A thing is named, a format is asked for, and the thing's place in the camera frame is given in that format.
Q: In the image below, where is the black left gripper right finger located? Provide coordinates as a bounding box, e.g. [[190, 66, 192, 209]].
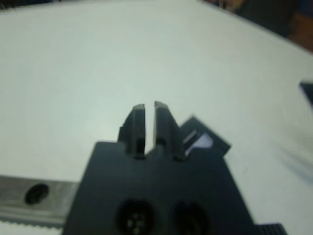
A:
[[153, 100, 186, 161]]

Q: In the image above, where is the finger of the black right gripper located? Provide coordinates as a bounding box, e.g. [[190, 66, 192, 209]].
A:
[[299, 82, 313, 111]]

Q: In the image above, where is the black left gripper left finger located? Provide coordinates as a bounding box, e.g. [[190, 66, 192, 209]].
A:
[[118, 104, 147, 160]]

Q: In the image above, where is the black printed box lid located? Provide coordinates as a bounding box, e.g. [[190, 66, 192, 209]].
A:
[[179, 116, 232, 157]]

